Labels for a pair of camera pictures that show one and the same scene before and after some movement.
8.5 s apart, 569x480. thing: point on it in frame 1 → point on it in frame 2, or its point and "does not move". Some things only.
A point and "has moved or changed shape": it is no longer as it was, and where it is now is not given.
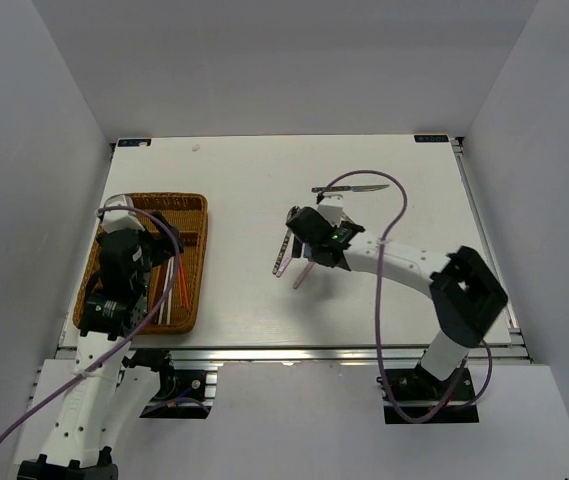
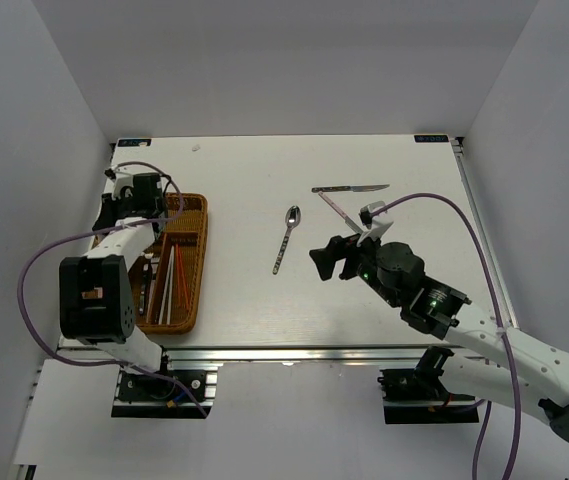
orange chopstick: x=184 y=282 does not move
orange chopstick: x=184 y=280 does not move
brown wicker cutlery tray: x=175 y=286 does not move
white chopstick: x=166 y=285 does not move
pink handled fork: x=303 y=273 has moved or changed shape
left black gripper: x=164 y=246 → x=108 y=206
